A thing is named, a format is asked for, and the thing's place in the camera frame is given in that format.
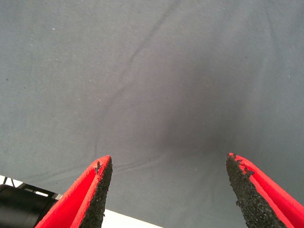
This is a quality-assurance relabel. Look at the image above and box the black metal frame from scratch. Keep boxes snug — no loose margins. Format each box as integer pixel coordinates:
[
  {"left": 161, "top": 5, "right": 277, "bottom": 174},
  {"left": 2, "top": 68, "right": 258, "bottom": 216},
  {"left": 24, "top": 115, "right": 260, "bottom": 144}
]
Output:
[{"left": 0, "top": 182, "right": 63, "bottom": 200}]

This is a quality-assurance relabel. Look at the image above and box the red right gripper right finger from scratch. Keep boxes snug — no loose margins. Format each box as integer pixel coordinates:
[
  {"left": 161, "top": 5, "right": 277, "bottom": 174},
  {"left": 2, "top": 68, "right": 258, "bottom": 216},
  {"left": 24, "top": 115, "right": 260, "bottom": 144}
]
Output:
[{"left": 225, "top": 152, "right": 304, "bottom": 228}]

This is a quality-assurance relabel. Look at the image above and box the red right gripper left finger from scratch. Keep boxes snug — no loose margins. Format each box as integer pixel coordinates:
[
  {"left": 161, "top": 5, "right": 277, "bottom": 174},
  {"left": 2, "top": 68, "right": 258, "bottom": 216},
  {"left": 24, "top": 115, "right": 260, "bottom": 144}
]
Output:
[{"left": 35, "top": 155, "right": 113, "bottom": 228}]

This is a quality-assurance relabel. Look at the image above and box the dark grey table cloth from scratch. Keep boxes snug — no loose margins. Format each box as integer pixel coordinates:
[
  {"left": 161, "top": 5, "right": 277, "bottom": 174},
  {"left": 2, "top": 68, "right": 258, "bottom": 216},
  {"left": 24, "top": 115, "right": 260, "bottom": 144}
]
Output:
[{"left": 0, "top": 0, "right": 304, "bottom": 228}]

